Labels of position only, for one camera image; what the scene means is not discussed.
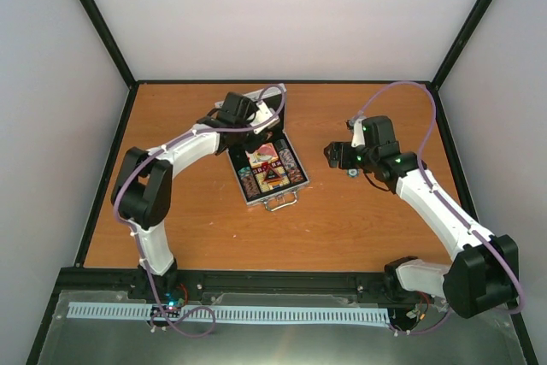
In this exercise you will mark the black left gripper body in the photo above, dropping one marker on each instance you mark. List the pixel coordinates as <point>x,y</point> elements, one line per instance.
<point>263,138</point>

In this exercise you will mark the chip row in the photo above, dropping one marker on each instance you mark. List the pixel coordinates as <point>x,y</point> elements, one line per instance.
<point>248,183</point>
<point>289,162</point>

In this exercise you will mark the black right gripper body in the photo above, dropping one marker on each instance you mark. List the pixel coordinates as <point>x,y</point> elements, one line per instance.
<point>340,150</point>

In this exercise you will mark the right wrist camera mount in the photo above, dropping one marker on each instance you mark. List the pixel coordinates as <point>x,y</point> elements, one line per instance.
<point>355,125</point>

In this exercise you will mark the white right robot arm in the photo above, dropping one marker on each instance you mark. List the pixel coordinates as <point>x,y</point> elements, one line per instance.
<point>483,273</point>

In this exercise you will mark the aluminium poker set case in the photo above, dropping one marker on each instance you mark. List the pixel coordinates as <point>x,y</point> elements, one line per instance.
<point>234,114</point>

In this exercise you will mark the black triangular dealer button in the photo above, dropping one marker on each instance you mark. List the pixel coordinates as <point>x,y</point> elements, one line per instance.
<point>270,173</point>

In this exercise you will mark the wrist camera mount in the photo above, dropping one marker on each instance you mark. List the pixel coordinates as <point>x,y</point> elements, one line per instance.
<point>355,125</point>
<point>264,118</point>

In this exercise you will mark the black aluminium frame rail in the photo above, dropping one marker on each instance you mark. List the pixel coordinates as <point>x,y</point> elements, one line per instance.
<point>202,285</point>

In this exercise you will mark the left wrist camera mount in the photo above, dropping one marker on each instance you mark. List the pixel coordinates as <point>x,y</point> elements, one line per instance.
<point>264,118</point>

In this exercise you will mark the light blue cable duct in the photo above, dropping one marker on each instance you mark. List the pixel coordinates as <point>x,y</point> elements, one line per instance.
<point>254,315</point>

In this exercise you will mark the left controller board with LED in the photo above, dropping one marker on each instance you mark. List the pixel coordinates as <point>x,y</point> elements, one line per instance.
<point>177,299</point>

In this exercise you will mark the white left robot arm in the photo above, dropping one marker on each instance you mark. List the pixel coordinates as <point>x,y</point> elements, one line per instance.
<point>143,189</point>

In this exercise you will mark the right connector with wires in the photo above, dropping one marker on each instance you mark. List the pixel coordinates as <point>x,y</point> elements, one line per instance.
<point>418,313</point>

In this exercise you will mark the pink card deck box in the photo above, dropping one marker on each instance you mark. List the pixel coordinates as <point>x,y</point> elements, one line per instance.
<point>266,153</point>

